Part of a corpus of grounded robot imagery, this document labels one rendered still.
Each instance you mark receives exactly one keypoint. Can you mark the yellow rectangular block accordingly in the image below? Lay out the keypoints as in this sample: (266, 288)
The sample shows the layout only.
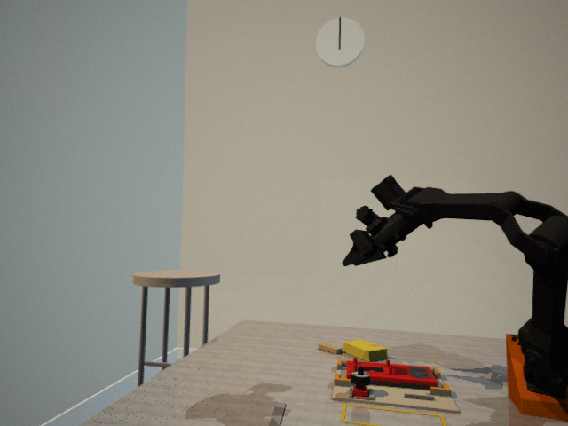
(365, 350)

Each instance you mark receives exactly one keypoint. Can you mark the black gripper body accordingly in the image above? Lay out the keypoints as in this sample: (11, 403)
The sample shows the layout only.
(383, 238)

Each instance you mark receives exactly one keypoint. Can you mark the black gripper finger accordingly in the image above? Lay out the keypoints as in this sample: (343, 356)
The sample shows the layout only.
(354, 256)
(376, 256)

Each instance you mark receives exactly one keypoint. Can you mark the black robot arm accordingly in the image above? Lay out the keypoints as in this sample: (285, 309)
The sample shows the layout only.
(544, 337)

